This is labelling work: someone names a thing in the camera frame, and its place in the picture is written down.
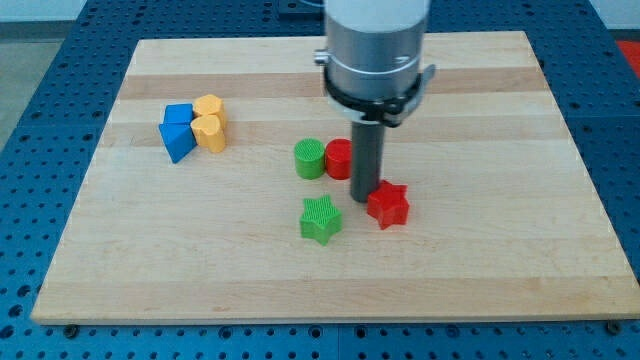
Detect red star block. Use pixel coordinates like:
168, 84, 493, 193
367, 180, 410, 230

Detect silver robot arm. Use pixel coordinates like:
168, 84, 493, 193
314, 0, 435, 128

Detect green star block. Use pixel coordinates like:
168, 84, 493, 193
299, 194, 342, 246

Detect green cylinder block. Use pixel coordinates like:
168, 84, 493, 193
294, 138, 325, 180

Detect red cylinder block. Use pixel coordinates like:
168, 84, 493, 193
325, 138, 351, 180

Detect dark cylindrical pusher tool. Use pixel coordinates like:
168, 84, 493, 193
350, 123, 385, 203

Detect yellow heart block front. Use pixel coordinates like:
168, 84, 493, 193
190, 115, 226, 153

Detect yellow heart block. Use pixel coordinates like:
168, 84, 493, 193
193, 94, 227, 129
190, 115, 226, 153

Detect wooden board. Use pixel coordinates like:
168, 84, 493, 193
31, 31, 639, 325

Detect yellow heart block rear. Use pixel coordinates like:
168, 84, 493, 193
193, 94, 227, 129

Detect blue triangle block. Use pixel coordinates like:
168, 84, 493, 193
158, 123, 197, 163

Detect blue cube block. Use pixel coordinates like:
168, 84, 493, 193
163, 103, 193, 124

